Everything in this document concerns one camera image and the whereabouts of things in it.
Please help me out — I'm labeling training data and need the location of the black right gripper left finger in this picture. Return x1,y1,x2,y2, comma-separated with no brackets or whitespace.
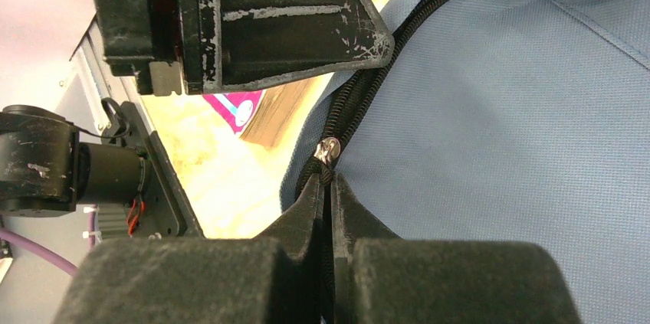
54,176,325,323

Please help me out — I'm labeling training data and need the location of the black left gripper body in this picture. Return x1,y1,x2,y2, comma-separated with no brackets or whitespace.
94,0,183,97

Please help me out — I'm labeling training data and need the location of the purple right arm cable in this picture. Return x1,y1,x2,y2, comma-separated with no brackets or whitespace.
0,205,100,278

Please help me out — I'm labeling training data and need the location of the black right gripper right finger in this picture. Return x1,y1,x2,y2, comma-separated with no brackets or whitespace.
330,176,580,323

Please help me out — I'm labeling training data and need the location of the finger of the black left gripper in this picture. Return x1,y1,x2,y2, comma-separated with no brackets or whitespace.
178,0,394,95

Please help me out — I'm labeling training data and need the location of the blue fabric backpack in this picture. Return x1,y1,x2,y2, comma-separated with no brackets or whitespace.
280,0,650,324

